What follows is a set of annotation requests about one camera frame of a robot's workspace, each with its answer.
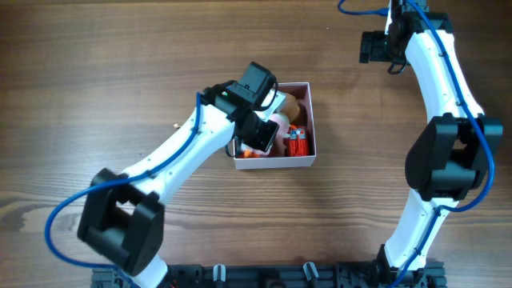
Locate brown plush animal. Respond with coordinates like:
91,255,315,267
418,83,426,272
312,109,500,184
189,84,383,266
280,94,301,123

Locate red toy car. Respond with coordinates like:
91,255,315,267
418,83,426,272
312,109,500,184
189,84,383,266
283,125,310,157

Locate white yellow duck toy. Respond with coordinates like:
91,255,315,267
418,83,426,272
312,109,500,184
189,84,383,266
239,149,266,158

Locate pink duck toy with hat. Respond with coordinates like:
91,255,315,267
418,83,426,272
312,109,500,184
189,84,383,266
270,113,290,157

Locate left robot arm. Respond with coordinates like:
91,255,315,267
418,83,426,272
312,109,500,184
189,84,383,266
78,62,278,287

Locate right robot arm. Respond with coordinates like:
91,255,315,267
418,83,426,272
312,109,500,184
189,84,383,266
359,1,503,287

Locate white box pink interior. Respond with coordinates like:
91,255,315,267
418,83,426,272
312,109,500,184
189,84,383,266
234,82,317,170

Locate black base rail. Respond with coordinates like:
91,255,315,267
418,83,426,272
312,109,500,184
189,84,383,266
90,262,447,288

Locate right blue cable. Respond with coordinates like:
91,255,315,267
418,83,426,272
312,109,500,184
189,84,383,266
336,0,497,288

